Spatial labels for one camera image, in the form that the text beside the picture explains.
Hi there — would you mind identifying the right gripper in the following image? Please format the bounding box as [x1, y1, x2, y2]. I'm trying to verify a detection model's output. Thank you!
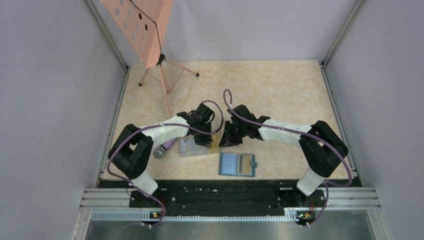
[219, 120, 248, 148]

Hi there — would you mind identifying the gold credit card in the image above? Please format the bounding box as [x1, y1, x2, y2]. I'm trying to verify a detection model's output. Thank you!
[210, 133, 221, 149]
[239, 154, 252, 176]

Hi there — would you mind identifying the clear plastic card box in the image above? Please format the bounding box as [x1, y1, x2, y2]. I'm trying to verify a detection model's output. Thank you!
[177, 135, 221, 158]

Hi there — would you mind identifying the blue leather card holder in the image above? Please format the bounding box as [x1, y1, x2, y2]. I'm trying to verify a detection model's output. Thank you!
[218, 152, 258, 178]

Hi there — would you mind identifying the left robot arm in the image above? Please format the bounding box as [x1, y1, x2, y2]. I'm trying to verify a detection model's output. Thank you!
[106, 103, 215, 207]

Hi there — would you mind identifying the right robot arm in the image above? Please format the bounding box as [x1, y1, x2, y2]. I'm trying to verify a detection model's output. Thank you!
[219, 104, 349, 206]

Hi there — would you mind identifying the silver credit card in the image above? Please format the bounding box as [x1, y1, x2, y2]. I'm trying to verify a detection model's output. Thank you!
[179, 137, 196, 153]

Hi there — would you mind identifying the purple glitter microphone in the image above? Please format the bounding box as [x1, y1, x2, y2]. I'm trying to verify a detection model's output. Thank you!
[153, 138, 178, 159]

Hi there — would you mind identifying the pink music stand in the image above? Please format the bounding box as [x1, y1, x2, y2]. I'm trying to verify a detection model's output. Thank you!
[101, 0, 200, 115]

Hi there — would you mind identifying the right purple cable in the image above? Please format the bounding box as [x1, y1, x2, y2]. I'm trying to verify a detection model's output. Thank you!
[222, 88, 353, 229]

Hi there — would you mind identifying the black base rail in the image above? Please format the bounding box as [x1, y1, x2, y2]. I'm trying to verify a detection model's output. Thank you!
[81, 179, 366, 220]

